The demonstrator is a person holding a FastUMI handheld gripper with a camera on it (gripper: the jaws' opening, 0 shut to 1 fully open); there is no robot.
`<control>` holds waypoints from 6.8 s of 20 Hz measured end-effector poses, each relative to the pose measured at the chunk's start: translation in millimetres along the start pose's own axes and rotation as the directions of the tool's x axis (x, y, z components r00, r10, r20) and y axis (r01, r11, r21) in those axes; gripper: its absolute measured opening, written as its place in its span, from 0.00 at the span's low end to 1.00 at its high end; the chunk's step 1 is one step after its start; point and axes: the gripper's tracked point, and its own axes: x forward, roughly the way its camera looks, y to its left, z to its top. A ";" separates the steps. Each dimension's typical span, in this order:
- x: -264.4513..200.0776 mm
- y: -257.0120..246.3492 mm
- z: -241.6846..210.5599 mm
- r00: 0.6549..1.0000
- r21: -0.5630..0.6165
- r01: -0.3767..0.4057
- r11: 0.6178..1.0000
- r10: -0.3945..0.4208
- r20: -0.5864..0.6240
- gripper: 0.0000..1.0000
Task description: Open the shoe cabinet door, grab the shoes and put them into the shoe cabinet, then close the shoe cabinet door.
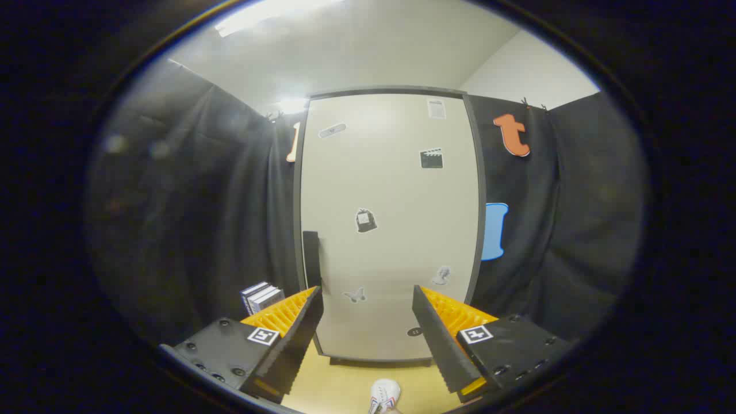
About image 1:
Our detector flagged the black backdrop cloth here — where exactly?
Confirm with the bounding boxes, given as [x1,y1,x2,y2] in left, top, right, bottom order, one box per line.
[86,57,650,346]

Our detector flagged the blue white book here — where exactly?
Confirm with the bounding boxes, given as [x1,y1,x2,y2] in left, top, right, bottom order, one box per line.
[247,284,278,314]
[241,281,270,314]

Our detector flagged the white shoe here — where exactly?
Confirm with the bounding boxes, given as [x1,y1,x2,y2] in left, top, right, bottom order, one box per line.
[368,378,401,414]

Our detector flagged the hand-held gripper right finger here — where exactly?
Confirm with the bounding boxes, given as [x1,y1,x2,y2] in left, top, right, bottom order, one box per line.
[412,285,573,403]

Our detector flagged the grey shoe cabinet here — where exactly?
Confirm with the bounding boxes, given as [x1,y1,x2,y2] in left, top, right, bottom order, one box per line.
[292,86,487,367]

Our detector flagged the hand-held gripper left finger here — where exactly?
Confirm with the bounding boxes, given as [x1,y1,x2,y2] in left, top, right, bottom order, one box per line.
[160,286,324,404]

